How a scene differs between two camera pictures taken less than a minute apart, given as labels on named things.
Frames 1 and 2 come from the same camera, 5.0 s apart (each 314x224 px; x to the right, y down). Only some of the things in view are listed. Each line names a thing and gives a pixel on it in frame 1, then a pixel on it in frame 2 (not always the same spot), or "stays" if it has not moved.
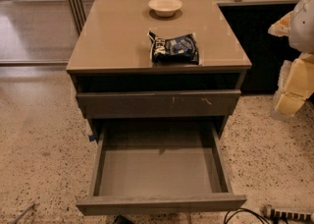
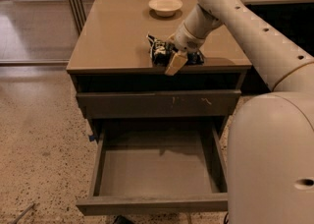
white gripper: [303, 25] to [183, 42]
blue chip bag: [179, 50] stays
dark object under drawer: [121, 219] stays
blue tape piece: [91, 138] stays
